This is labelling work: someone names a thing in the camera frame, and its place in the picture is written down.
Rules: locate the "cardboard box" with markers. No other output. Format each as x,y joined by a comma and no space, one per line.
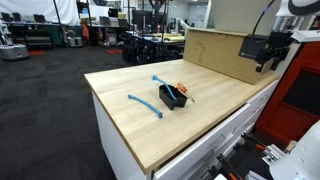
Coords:
229,53

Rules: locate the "blue cable tie on table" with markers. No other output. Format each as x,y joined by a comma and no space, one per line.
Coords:
158,112

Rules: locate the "black plastic tray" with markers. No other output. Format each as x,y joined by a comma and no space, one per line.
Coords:
167,99

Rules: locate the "blue cable tie in tray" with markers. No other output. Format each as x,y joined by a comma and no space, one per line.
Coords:
156,78

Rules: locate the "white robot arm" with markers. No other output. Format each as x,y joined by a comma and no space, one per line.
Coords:
286,29

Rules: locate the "white drawer cabinet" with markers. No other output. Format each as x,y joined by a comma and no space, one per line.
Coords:
140,146

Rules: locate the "red tool cabinet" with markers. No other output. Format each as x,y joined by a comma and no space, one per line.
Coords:
295,104

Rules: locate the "white backdrop curtain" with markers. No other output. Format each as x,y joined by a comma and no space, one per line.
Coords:
64,11

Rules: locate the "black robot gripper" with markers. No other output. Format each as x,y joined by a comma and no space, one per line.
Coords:
277,48

